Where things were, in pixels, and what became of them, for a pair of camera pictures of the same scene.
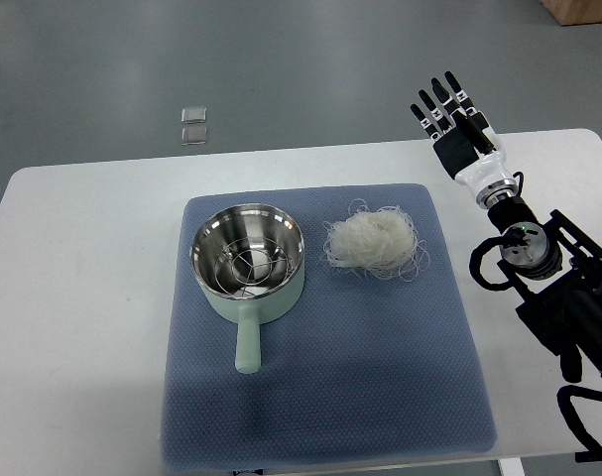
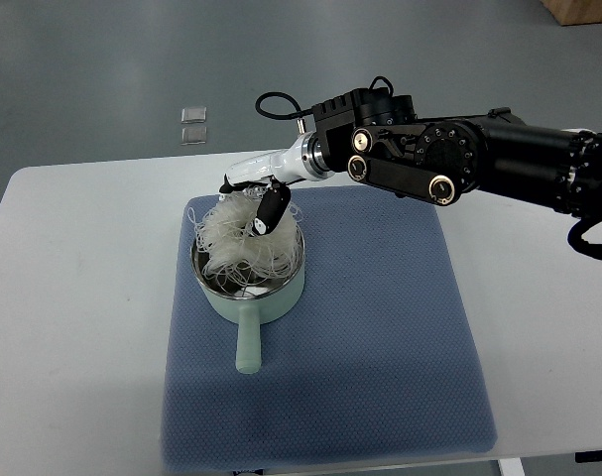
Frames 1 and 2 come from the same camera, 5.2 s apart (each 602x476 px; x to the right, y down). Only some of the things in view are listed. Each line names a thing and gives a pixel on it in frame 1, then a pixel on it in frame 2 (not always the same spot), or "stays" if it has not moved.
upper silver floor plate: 195,114 stays
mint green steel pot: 249,262 stays
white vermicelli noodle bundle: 383,241 -> 229,250
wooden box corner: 578,12 stays
